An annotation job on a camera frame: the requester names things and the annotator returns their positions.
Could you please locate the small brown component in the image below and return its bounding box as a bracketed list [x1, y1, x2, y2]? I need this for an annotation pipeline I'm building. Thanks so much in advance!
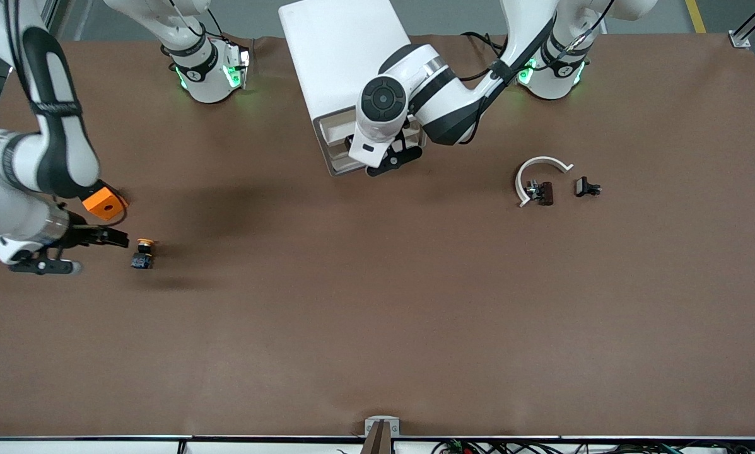
[525, 180, 554, 207]

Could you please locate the orange cube block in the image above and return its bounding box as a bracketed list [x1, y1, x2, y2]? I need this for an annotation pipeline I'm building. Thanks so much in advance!
[81, 183, 129, 221]

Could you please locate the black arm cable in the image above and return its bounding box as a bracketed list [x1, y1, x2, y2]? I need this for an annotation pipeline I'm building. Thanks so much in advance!
[472, 0, 617, 83]
[166, 0, 226, 45]

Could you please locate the white drawer cabinet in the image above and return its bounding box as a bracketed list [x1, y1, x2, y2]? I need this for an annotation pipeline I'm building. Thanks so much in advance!
[279, 0, 431, 177]

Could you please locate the yellow push button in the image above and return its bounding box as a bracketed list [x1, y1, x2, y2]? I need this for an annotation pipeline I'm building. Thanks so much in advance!
[131, 238, 158, 271]

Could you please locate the grey metal bracket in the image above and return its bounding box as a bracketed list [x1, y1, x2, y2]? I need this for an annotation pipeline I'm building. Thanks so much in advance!
[365, 416, 401, 437]

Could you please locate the empty cream drawer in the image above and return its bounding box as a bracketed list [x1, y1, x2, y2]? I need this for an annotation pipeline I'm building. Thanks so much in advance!
[331, 159, 370, 177]

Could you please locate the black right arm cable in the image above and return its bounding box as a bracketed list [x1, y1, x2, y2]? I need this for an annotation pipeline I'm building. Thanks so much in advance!
[166, 0, 226, 45]

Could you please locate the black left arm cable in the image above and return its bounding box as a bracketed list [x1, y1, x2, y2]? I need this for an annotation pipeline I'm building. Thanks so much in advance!
[472, 0, 617, 83]

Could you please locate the white curved plastic part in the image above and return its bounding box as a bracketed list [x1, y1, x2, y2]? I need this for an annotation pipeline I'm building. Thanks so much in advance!
[516, 156, 575, 209]

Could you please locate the black base cable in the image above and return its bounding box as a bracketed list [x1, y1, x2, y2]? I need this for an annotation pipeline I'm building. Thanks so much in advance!
[462, 32, 507, 49]

